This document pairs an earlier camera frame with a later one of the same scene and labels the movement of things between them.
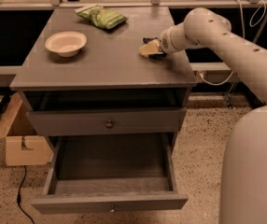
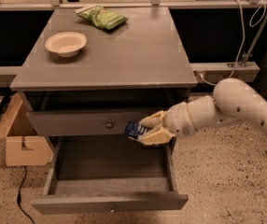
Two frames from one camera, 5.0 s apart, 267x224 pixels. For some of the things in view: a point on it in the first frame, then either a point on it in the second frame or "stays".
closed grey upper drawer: (108, 121) stays
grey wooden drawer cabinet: (110, 120) stays
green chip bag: (101, 16) stays
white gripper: (166, 43) to (178, 119)
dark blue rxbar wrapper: (154, 56) to (133, 130)
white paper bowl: (66, 44) stays
